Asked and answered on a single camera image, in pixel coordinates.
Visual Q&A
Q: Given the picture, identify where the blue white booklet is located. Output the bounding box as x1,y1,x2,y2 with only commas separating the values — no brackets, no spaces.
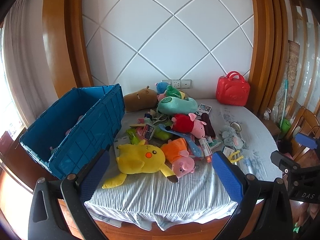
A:
196,103,213,117

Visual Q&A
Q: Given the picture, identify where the green mop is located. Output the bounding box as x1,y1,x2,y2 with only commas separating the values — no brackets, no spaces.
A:
279,80,290,132

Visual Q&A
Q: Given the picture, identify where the yellow plush toy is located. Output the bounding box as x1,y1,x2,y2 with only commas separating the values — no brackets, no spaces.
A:
102,140,179,189

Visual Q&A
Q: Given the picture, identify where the green packet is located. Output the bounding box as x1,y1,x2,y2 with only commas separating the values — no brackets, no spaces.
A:
126,128,144,145

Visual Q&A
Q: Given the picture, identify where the wooden wall trim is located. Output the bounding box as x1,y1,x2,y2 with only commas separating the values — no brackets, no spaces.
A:
249,0,288,115
42,0,94,98

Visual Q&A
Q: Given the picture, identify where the blue plastic strap toy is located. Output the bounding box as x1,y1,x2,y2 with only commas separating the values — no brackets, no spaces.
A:
184,134,202,157

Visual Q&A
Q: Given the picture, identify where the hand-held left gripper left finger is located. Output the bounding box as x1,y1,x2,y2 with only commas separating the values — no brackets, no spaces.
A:
27,150,112,240

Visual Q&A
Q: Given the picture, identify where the teal plush cushion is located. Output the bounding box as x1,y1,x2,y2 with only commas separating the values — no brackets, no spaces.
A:
157,96,198,117

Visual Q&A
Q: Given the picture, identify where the yellow plastic clip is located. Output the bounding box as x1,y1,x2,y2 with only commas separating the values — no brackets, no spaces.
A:
227,150,244,164

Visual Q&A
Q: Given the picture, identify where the red and blue card pack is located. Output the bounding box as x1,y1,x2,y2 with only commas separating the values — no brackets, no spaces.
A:
141,124,156,140

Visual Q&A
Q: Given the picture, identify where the wooden glass partition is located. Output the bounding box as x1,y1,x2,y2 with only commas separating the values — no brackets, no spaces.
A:
287,0,320,110

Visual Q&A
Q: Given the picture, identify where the blue and pink plush toy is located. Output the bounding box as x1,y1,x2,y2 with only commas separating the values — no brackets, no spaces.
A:
154,81,169,102

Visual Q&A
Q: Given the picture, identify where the red toy suitcase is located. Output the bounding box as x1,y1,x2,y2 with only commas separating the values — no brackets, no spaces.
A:
216,71,250,107

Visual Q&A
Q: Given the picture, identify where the red dress pig plush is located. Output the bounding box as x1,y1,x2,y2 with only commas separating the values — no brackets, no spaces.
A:
171,112,207,138

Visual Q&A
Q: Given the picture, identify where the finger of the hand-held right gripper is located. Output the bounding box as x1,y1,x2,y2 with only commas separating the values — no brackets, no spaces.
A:
271,150,300,177
295,132,317,151

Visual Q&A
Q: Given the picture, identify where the brown plush toy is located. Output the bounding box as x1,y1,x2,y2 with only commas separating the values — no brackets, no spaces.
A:
123,85,159,112

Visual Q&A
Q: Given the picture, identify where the pale curtain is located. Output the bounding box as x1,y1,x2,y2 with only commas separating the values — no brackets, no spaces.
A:
0,0,59,130

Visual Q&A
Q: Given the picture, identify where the lime green plush toy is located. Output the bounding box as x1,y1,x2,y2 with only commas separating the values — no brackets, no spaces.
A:
153,124,173,140

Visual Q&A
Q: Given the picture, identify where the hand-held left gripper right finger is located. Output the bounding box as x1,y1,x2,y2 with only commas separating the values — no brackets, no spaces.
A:
212,151,293,240

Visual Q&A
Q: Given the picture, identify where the wooden chair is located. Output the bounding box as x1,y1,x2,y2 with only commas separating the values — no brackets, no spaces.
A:
284,106,320,160

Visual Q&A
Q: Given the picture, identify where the white green carton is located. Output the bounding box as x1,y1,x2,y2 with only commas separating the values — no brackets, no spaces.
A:
199,136,223,157

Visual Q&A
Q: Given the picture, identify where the blue plastic storage crate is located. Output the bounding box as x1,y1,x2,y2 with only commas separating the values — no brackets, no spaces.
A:
19,84,125,180

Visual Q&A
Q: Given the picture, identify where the white wall socket panel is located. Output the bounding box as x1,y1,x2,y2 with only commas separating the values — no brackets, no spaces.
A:
162,79,192,89

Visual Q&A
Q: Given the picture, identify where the grey elephant plush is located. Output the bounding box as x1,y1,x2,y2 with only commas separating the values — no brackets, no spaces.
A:
219,125,244,149

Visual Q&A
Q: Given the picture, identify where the orange dress pig plush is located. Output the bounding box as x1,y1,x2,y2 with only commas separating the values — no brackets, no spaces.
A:
160,137,196,176

